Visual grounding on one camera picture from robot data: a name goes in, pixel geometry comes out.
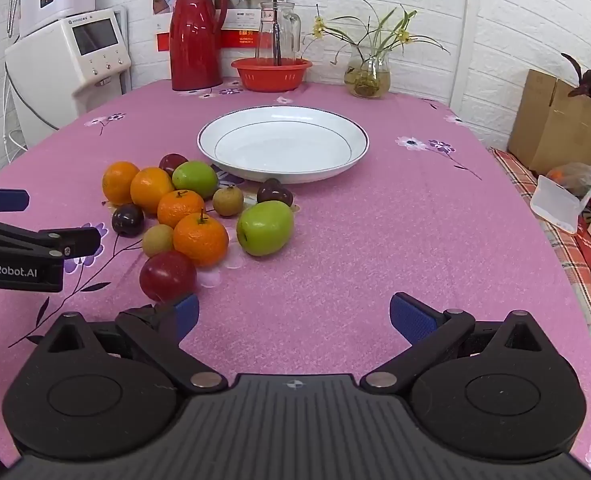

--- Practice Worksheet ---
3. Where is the orange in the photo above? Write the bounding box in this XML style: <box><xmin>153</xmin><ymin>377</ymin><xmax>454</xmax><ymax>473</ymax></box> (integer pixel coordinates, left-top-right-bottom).
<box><xmin>102</xmin><ymin>161</ymin><xmax>141</xmax><ymax>206</ymax></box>
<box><xmin>130</xmin><ymin>167</ymin><xmax>176</xmax><ymax>217</ymax></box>

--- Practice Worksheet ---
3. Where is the green plant with yellow flowers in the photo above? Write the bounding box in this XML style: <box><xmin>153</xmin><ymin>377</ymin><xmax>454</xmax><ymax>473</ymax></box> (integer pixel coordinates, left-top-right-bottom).
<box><xmin>303</xmin><ymin>0</ymin><xmax>451</xmax><ymax>68</ymax></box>

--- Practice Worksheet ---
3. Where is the red plaid cloth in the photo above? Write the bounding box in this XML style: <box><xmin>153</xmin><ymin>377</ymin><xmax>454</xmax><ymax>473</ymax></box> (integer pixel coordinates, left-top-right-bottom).
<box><xmin>490</xmin><ymin>147</ymin><xmax>591</xmax><ymax>361</ymax></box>

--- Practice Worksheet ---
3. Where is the green mango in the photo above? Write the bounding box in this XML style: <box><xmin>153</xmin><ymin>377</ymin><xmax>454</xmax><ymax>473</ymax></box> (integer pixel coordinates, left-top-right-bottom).
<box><xmin>172</xmin><ymin>160</ymin><xmax>219</xmax><ymax>201</ymax></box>

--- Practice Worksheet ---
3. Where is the white plastic container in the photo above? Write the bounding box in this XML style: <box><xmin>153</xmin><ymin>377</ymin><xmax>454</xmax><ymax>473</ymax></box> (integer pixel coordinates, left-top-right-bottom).
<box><xmin>529</xmin><ymin>175</ymin><xmax>581</xmax><ymax>235</ymax></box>

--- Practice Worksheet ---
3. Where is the pink floral tablecloth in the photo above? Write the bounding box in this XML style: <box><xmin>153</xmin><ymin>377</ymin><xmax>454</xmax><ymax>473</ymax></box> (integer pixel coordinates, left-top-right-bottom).
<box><xmin>0</xmin><ymin>77</ymin><xmax>591</xmax><ymax>480</ymax></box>

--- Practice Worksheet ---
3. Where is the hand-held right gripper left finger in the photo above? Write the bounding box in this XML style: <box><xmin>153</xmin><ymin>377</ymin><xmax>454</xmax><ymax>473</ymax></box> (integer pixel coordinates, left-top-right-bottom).
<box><xmin>42</xmin><ymin>293</ymin><xmax>228</xmax><ymax>394</ymax></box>

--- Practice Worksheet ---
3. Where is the bright red plum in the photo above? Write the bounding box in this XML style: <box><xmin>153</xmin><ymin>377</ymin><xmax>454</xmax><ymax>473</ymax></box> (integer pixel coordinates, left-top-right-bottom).
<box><xmin>138</xmin><ymin>250</ymin><xmax>198</xmax><ymax>303</ymax></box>

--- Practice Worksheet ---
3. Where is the clear plastic bag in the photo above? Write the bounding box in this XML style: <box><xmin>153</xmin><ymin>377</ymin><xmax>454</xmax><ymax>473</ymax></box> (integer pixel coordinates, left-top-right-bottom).
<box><xmin>545</xmin><ymin>161</ymin><xmax>591</xmax><ymax>201</ymax></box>

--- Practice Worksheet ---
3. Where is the green apple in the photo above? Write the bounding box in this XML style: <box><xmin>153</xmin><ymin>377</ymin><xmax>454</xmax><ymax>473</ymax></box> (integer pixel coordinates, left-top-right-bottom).
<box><xmin>236</xmin><ymin>200</ymin><xmax>295</xmax><ymax>257</ymax></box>

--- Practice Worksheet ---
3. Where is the red thermos jug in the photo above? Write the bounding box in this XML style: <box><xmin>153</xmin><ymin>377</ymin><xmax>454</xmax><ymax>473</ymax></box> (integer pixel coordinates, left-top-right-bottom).
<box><xmin>169</xmin><ymin>0</ymin><xmax>229</xmax><ymax>92</ymax></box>

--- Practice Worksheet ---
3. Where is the white wall pipe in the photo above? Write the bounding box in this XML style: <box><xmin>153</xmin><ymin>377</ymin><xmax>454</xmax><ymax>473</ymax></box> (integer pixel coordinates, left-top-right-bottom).
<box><xmin>450</xmin><ymin>0</ymin><xmax>482</xmax><ymax>111</ymax></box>

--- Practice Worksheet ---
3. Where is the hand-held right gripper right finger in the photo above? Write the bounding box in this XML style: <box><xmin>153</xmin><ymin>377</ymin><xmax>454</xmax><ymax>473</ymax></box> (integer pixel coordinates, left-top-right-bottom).
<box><xmin>359</xmin><ymin>292</ymin><xmax>552</xmax><ymax>395</ymax></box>

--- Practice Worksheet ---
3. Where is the dark red plum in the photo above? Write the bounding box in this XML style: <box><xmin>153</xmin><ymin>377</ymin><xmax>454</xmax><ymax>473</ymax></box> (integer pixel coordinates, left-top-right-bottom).
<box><xmin>158</xmin><ymin>153</ymin><xmax>189</xmax><ymax>177</ymax></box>

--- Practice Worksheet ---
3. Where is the white plate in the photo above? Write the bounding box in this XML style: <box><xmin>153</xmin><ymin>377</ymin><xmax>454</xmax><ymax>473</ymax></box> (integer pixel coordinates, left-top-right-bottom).
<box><xmin>197</xmin><ymin>105</ymin><xmax>369</xmax><ymax>184</ymax></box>

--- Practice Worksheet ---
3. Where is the kiwi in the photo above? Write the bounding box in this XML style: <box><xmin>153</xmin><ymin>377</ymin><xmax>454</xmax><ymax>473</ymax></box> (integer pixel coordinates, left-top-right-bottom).
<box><xmin>212</xmin><ymin>185</ymin><xmax>245</xmax><ymax>217</ymax></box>

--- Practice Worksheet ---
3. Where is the brown longan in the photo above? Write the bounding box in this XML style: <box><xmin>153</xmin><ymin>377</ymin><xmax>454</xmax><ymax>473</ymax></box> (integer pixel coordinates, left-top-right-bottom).
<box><xmin>142</xmin><ymin>224</ymin><xmax>176</xmax><ymax>258</ymax></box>

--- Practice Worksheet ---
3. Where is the purple leaf plant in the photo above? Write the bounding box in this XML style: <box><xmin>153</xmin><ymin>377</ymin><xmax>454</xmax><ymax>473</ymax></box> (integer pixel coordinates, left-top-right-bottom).
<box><xmin>561</xmin><ymin>51</ymin><xmax>591</xmax><ymax>126</ymax></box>

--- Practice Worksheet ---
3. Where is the red plastic basin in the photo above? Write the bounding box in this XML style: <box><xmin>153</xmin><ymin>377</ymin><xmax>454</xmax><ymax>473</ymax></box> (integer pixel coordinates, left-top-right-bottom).
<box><xmin>231</xmin><ymin>57</ymin><xmax>313</xmax><ymax>93</ymax></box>

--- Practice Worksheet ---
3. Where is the dark purple plum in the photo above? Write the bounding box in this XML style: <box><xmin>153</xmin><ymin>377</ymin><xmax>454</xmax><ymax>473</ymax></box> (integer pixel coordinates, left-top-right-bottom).
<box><xmin>111</xmin><ymin>203</ymin><xmax>145</xmax><ymax>238</ymax></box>
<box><xmin>256</xmin><ymin>178</ymin><xmax>294</xmax><ymax>207</ymax></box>

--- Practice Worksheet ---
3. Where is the cardboard box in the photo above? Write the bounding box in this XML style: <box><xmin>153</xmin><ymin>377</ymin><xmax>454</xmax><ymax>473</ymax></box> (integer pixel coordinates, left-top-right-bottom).
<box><xmin>508</xmin><ymin>69</ymin><xmax>591</xmax><ymax>176</ymax></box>

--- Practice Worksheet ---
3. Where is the glass pitcher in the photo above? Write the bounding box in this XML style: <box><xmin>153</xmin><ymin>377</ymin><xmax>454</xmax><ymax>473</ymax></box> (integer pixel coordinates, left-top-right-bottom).
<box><xmin>255</xmin><ymin>1</ymin><xmax>302</xmax><ymax>66</ymax></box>

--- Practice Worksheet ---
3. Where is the glass vase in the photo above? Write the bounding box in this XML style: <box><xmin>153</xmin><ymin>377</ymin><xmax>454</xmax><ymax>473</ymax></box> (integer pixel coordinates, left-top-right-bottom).
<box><xmin>344</xmin><ymin>45</ymin><xmax>391</xmax><ymax>99</ymax></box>

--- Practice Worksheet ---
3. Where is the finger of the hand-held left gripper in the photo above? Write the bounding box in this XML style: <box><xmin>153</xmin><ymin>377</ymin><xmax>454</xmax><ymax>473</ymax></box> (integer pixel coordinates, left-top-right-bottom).
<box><xmin>0</xmin><ymin>186</ymin><xmax>30</xmax><ymax>214</ymax></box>
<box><xmin>0</xmin><ymin>218</ymin><xmax>101</xmax><ymax>261</ymax></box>

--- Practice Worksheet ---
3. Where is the white water dispenser with screen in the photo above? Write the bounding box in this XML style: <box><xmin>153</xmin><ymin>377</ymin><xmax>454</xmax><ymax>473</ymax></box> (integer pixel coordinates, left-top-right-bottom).
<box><xmin>4</xmin><ymin>7</ymin><xmax>131</xmax><ymax>148</ymax></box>

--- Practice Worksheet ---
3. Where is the tangerine with stem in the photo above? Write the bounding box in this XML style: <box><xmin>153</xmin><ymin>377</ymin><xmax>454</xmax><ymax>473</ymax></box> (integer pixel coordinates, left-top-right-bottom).
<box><xmin>172</xmin><ymin>208</ymin><xmax>229</xmax><ymax>268</ymax></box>
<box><xmin>156</xmin><ymin>189</ymin><xmax>206</xmax><ymax>229</ymax></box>

